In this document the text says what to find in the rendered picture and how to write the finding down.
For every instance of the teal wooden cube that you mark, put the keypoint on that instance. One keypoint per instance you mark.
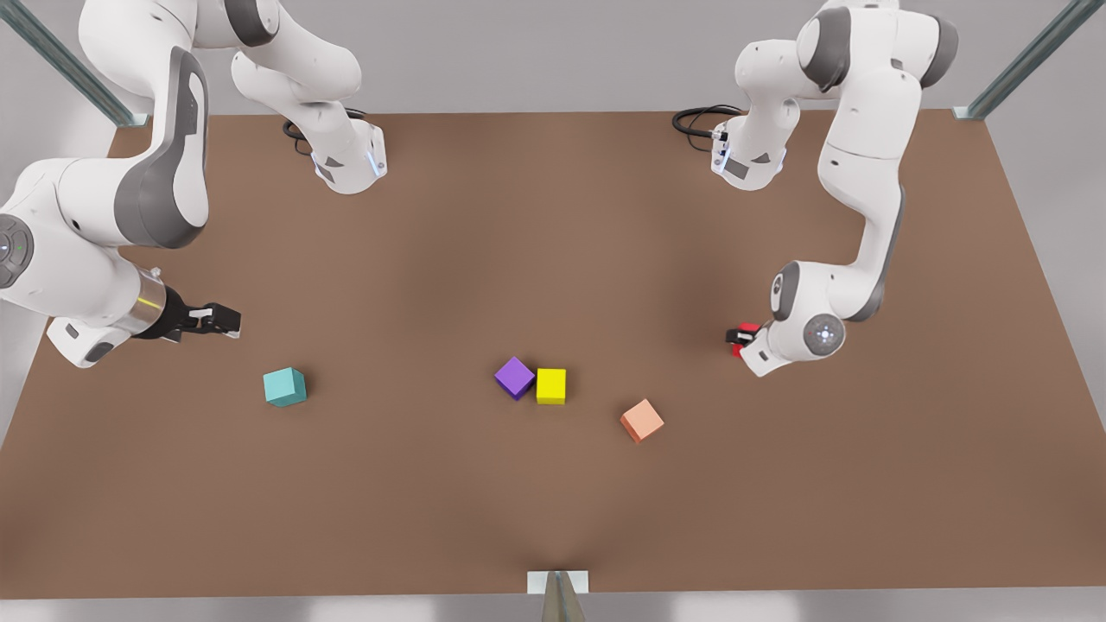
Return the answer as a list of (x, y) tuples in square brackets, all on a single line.
[(284, 386)]

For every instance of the silver frame post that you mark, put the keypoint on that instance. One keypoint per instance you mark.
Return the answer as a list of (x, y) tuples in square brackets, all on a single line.
[(69, 65), (560, 596), (1028, 60)]

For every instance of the yellow wooden cube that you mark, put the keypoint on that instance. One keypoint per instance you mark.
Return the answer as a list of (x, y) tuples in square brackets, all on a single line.
[(550, 385)]

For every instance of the red wooden cube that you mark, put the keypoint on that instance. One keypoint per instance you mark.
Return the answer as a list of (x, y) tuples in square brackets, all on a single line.
[(744, 331)]

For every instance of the purple wooden cube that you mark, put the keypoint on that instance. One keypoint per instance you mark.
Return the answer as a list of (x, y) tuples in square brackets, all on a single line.
[(515, 377)]

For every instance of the salmon wooden cube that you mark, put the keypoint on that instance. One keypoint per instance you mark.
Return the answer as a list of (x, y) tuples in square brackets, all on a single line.
[(642, 421)]

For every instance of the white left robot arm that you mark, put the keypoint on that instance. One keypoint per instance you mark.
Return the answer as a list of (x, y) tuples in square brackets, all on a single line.
[(855, 173)]

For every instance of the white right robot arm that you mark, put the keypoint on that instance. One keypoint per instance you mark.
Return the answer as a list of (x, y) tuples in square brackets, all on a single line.
[(86, 216)]

